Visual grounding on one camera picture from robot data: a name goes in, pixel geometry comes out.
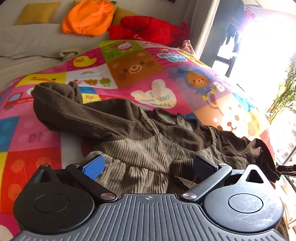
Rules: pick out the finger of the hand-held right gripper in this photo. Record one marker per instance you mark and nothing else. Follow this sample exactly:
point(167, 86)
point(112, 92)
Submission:
point(286, 168)

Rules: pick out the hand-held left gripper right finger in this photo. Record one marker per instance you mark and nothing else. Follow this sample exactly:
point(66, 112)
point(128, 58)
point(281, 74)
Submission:
point(203, 166)

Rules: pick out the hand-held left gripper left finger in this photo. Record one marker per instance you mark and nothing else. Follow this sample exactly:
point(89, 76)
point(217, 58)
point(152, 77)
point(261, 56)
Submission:
point(93, 167)

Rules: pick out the hanging dark clothes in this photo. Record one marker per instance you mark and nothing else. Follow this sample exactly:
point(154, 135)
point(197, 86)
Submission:
point(233, 30)

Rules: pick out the green plant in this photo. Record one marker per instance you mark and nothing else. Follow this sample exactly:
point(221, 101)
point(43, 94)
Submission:
point(284, 92)

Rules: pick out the colourful printed blanket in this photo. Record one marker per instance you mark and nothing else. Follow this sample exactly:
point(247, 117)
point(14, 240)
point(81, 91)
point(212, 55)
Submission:
point(143, 69)

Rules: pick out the pink cloth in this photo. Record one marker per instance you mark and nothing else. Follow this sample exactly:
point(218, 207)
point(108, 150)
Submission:
point(187, 46)

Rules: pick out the beige sofa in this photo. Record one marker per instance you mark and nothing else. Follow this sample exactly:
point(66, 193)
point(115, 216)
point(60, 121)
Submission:
point(27, 41)

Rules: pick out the grey curtain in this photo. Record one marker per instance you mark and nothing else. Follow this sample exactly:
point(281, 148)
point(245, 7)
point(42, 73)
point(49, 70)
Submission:
point(201, 20)

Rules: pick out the red plush toy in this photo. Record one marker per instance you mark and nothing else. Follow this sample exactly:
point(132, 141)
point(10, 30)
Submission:
point(148, 29)

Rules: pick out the orange plush cushion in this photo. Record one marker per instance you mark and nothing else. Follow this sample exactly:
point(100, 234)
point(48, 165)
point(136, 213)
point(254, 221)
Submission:
point(89, 17)

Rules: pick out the yellow cushion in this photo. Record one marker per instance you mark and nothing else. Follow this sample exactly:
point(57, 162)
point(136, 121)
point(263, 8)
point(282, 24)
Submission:
point(122, 15)
point(38, 12)

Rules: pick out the dark window frame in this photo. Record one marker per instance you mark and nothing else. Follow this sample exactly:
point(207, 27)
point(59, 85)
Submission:
point(222, 60)

